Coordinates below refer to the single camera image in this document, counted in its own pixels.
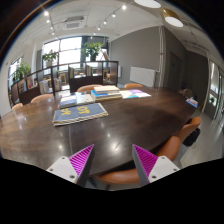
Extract orange chair behind table left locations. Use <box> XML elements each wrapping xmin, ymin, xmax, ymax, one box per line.
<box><xmin>30</xmin><ymin>94</ymin><xmax>53</xmax><ymax>103</ymax></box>

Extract orange chair behind table centre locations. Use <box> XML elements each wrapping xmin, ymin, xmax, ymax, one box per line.
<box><xmin>77</xmin><ymin>84</ymin><xmax>102</xmax><ymax>92</ymax></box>

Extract orange chair behind table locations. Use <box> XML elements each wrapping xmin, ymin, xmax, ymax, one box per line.
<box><xmin>77</xmin><ymin>84</ymin><xmax>102</xmax><ymax>92</ymax></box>
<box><xmin>30</xmin><ymin>94</ymin><xmax>53</xmax><ymax>103</ymax></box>
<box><xmin>124</xmin><ymin>83</ymin><xmax>143</xmax><ymax>88</ymax></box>

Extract grey towel with yellow print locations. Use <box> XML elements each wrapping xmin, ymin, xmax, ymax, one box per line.
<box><xmin>52</xmin><ymin>103</ymin><xmax>108</xmax><ymax>126</ymax></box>

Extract potted plant far left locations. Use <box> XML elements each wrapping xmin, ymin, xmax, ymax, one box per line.
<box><xmin>14</xmin><ymin>62</ymin><xmax>31</xmax><ymax>81</ymax></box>

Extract round pendant lamp gold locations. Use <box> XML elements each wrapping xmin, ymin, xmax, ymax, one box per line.
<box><xmin>162</xmin><ymin>8</ymin><xmax>183</xmax><ymax>28</ymax></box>

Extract stack of large books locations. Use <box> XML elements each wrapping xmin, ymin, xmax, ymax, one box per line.
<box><xmin>91</xmin><ymin>85</ymin><xmax>121</xmax><ymax>102</ymax></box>

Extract dark wooden bookshelf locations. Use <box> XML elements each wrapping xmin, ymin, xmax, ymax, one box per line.
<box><xmin>9</xmin><ymin>61</ymin><xmax>118</xmax><ymax>106</ymax></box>

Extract potted plant left window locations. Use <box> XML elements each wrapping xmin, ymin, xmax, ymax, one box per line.
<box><xmin>42</xmin><ymin>50</ymin><xmax>57</xmax><ymax>67</ymax></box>

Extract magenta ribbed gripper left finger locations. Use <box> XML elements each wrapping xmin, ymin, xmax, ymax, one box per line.
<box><xmin>47</xmin><ymin>145</ymin><xmax>94</xmax><ymax>187</ymax></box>

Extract black bag on floor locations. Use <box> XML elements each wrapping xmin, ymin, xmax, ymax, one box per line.
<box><xmin>183</xmin><ymin>128</ymin><xmax>201</xmax><ymax>146</ymax></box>

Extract purple and white magazines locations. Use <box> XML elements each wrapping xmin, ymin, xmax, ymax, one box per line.
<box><xmin>121</xmin><ymin>89</ymin><xmax>150</xmax><ymax>99</ymax></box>

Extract potted plant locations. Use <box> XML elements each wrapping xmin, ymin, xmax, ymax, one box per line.
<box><xmin>14</xmin><ymin>62</ymin><xmax>31</xmax><ymax>81</ymax></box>
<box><xmin>82</xmin><ymin>42</ymin><xmax>103</xmax><ymax>61</ymax></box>

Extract orange chair far left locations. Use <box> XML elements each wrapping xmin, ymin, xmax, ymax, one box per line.
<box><xmin>11</xmin><ymin>103</ymin><xmax>23</xmax><ymax>110</ymax></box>

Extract blue box on table edge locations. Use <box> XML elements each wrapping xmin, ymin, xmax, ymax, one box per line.
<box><xmin>186</xmin><ymin>98</ymin><xmax>198</xmax><ymax>108</ymax></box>

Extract potted plant centre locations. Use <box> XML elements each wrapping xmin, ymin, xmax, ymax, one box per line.
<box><xmin>82</xmin><ymin>42</ymin><xmax>103</xmax><ymax>61</ymax></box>

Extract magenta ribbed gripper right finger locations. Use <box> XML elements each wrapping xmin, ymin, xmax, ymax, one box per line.
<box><xmin>132</xmin><ymin>144</ymin><xmax>179</xmax><ymax>185</ymax></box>

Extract white open booklet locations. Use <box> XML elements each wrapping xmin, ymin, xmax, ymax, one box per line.
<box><xmin>76</xmin><ymin>94</ymin><xmax>94</xmax><ymax>105</ymax></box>

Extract ceiling air conditioner unit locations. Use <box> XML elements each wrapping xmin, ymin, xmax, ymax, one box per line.
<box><xmin>63</xmin><ymin>16</ymin><xmax>85</xmax><ymax>30</ymax></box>

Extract orange chair near right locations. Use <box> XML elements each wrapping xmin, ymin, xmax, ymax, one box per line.
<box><xmin>95</xmin><ymin>136</ymin><xmax>181</xmax><ymax>185</ymax></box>

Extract blue grey book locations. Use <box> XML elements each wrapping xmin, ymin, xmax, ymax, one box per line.
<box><xmin>59</xmin><ymin>95</ymin><xmax>76</xmax><ymax>109</ymax></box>

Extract orange chair far right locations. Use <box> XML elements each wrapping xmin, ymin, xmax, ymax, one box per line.
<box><xmin>174</xmin><ymin>117</ymin><xmax>201</xmax><ymax>142</ymax></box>

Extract orange chair behind table right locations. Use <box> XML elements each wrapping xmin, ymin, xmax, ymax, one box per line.
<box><xmin>124</xmin><ymin>83</ymin><xmax>143</xmax><ymax>88</ymax></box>

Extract round pendant lamp front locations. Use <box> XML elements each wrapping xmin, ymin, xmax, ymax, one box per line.
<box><xmin>134</xmin><ymin>0</ymin><xmax>161</xmax><ymax>9</ymax></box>

